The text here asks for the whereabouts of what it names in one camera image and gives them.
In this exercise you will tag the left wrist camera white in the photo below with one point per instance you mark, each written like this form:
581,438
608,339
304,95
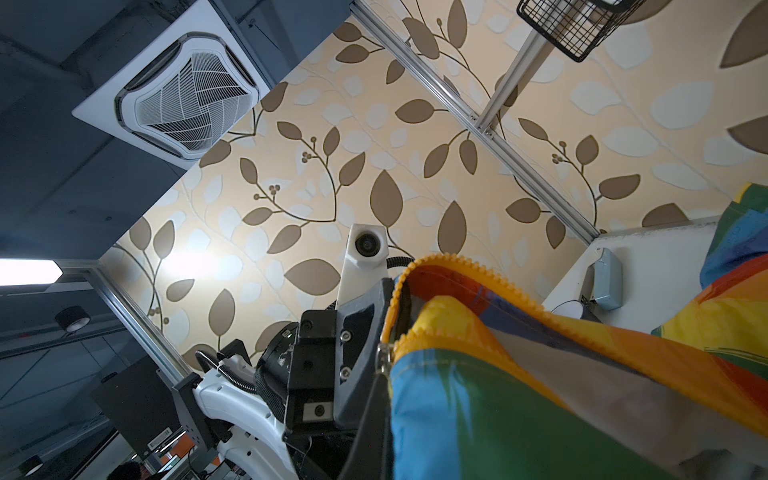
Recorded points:
364,262

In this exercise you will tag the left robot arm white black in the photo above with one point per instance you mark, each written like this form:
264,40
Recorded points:
230,409

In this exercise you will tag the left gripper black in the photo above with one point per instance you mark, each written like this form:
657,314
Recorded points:
336,406

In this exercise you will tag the ceiling air conditioner vent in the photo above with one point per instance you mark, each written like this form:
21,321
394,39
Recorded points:
182,93

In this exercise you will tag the rainbow striped jacket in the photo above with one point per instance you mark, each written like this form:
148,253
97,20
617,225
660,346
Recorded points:
486,384

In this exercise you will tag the black tape roll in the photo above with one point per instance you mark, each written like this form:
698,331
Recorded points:
576,309

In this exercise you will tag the back wire basket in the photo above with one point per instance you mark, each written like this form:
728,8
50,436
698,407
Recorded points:
576,27

